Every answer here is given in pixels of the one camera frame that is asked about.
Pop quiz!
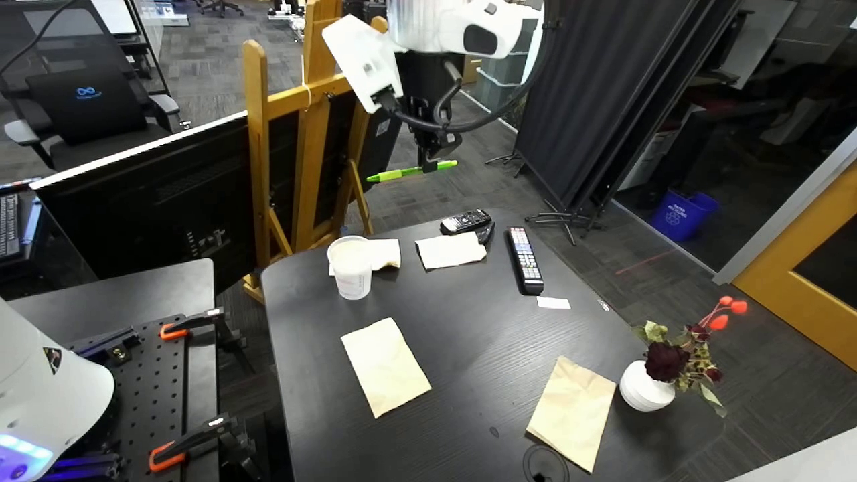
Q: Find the white vase with flowers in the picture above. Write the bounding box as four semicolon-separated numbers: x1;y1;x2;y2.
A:
618;293;749;417

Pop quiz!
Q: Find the white label sticker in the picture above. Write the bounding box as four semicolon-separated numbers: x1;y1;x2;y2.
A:
537;296;570;311

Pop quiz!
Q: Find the orange-handled clamp front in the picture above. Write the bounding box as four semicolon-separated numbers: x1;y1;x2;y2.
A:
148;414;257;474

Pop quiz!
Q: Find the wooden easel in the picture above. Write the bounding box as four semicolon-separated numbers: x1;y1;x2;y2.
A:
241;0;376;301

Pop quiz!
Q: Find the tan napkin near vase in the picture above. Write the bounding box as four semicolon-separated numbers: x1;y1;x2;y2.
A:
529;356;617;474

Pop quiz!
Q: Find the tan napkin under cup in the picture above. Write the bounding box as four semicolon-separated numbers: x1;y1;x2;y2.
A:
326;236;401;272

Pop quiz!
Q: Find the black curtain divider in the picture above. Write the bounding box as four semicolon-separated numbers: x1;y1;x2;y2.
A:
515;0;739;210

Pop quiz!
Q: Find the black monitor panel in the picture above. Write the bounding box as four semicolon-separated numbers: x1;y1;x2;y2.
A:
34;114;257;291

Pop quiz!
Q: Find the tan napkin centre of table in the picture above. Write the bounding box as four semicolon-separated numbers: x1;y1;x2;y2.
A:
341;317;431;417

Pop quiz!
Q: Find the orange-handled clamp rear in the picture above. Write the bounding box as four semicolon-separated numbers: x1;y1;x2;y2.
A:
158;307;226;342

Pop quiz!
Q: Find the clear plastic cup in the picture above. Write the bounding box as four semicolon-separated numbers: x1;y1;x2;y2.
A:
326;236;372;299

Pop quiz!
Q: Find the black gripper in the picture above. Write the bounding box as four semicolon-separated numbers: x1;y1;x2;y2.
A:
404;54;463;162

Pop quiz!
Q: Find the green and black pen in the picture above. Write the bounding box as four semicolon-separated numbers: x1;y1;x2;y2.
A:
368;157;459;185

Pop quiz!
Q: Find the black office chair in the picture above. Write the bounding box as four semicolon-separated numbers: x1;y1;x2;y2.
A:
0;36;179;170

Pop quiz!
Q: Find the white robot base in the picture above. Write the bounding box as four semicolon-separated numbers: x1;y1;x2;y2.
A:
0;299;115;482

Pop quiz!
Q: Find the long black remote control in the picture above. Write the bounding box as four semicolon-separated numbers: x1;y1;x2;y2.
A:
507;228;543;293

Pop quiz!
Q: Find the grey storage bins stack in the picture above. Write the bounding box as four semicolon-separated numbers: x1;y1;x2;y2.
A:
471;0;543;110

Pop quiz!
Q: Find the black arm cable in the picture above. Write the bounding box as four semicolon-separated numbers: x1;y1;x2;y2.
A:
379;48;547;149

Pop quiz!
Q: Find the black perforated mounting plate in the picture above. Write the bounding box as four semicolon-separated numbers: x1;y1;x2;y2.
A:
72;322;221;482

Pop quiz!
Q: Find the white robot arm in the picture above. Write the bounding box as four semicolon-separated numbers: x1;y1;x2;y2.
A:
322;0;558;170

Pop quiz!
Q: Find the tan napkin near remotes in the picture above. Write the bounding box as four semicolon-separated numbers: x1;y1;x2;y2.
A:
419;232;487;271

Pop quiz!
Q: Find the orange-handled clamp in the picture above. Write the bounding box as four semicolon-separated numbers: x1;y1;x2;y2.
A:
148;414;257;474
158;307;226;342

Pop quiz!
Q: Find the small black remote control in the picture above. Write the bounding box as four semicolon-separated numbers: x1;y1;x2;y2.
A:
439;209;491;236

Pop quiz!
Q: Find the blue plastic bin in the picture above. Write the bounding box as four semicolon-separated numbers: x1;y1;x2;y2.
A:
652;189;719;240

